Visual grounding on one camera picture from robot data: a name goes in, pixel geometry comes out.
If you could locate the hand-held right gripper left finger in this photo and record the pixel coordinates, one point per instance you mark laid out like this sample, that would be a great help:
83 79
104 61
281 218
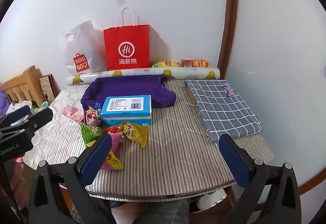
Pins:
96 155

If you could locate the grey checked cloth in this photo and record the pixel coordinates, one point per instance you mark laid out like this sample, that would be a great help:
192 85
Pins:
221 109

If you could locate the fruit print paper roll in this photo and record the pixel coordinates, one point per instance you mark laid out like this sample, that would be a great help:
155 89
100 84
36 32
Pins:
142 71

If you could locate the red paper bag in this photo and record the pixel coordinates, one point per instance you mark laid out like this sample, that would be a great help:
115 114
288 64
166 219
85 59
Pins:
127 46

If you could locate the brown wooden door frame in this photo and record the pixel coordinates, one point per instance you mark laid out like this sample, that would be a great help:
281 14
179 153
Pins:
229 23

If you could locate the yellow snack packet dark label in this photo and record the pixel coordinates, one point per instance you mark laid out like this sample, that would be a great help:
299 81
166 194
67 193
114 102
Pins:
135 135

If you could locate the large pink mushroom snack packet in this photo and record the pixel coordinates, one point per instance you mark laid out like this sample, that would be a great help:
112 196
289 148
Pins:
93 117

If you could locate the white round container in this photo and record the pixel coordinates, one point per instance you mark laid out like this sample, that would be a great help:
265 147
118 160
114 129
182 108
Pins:
211 199

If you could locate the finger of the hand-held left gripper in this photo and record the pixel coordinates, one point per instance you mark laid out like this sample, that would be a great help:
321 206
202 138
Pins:
40 119
17 113

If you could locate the red chip bag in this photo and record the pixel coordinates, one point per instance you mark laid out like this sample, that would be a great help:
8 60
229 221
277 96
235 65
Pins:
194 63

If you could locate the green snack packet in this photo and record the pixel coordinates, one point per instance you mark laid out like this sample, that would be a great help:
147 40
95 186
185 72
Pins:
90 135

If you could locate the white plastic shopping bag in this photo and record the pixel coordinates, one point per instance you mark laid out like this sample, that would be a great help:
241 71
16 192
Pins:
81 46

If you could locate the yellow pink snack packet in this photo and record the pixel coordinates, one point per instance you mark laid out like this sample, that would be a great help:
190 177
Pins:
116 141

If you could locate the pink white snack packet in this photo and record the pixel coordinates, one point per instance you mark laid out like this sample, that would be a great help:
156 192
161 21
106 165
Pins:
68 109

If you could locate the pink clear snack packet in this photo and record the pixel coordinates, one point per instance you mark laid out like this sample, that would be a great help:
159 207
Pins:
78 115

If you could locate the striped quilted table cover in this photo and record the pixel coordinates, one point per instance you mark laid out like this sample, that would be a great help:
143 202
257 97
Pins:
173 158

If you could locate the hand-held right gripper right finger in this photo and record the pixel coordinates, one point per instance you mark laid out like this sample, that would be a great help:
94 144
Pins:
235 160

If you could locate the yellow chip bag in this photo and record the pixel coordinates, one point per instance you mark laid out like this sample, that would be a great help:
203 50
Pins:
165 64

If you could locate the wooden headboard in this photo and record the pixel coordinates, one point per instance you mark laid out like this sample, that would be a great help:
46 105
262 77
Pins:
23 86

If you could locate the small blue snack packet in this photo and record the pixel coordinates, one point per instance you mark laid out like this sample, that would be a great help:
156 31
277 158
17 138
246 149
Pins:
98 106

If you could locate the purple towel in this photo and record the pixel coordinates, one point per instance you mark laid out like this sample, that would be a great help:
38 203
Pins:
127 86

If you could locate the yellow red snack packet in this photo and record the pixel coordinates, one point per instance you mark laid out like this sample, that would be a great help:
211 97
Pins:
113 161

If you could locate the blue tissue pack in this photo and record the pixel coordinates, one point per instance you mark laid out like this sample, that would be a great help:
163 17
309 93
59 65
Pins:
124 109

